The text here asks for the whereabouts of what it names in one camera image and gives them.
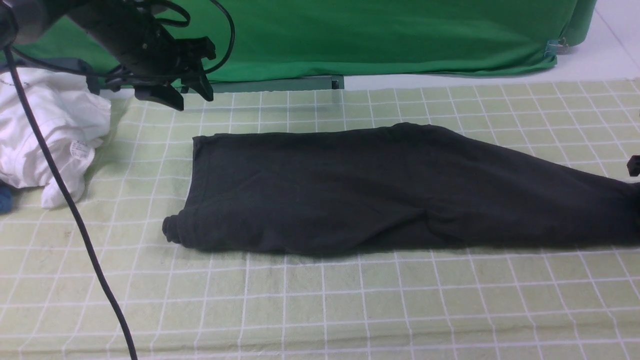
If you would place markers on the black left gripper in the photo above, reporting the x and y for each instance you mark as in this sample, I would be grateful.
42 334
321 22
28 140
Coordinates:
149 57

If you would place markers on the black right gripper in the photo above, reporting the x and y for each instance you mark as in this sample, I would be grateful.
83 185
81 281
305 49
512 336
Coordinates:
633 166

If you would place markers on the dark gray long-sleeve shirt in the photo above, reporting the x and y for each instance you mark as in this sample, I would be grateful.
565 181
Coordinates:
405 186

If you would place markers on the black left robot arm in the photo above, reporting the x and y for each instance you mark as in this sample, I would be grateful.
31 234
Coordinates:
26 21

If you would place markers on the crumpled white shirt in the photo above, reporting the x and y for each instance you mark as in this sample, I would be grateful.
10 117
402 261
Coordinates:
72 120

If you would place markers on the gray garment behind white shirt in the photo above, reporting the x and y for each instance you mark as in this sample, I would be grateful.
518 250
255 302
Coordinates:
74 64

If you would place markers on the green backdrop cloth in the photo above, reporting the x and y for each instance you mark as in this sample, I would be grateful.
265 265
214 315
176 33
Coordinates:
258 40

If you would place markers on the blue binder clip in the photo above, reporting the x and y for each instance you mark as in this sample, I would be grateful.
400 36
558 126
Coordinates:
555 47

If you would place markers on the dark green metal base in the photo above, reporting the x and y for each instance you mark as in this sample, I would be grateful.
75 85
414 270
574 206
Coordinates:
306 83

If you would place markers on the blue cloth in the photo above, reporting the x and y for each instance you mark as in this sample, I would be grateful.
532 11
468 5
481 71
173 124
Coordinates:
6 198

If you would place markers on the light green checkered tablecloth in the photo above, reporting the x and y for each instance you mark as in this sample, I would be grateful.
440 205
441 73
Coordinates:
412 305

